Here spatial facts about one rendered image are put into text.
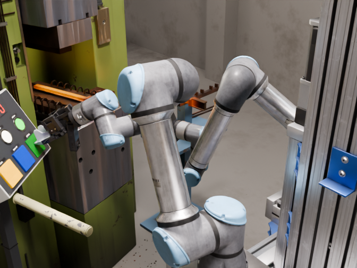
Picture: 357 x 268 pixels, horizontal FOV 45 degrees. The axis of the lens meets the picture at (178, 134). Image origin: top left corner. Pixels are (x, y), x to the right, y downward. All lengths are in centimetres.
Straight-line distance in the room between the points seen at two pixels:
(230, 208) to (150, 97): 38
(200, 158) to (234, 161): 192
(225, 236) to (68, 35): 112
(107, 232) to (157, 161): 132
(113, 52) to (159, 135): 131
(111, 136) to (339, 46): 78
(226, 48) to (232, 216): 395
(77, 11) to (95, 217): 100
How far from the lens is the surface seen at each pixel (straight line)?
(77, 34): 195
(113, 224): 240
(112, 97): 149
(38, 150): 168
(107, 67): 234
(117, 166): 226
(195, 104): 215
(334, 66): 102
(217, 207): 120
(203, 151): 157
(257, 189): 320
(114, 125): 146
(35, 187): 218
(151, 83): 108
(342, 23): 99
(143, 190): 315
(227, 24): 495
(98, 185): 218
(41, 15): 184
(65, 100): 210
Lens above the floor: 176
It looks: 27 degrees down
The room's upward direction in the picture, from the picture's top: straight up
